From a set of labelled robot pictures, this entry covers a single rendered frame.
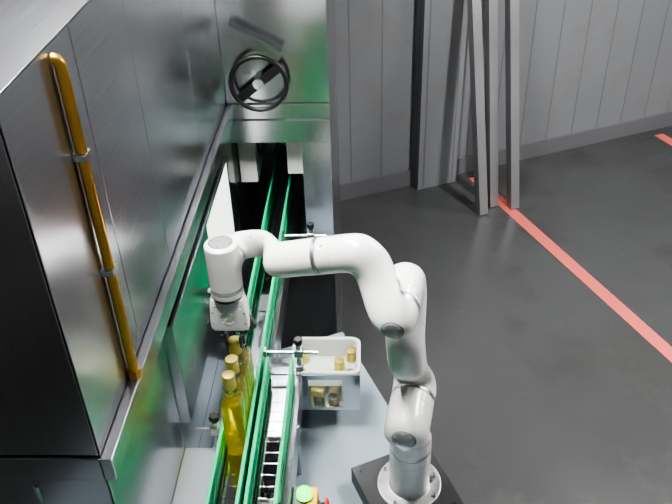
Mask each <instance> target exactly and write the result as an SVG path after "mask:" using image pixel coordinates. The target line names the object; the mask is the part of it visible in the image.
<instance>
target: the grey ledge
mask: <svg viewBox="0 0 672 504"><path fill-rule="evenodd" d="M214 456H215V451H214V448H185V452H184V456H183V460H182V465H181V469H180V473H179V477H178V481H177V485H176V489H175V493H174V497H173V501H172V504H205V500H206V495H207V490H208V485H209V480H210V475H211V470H212V465H213V460H214Z"/></svg>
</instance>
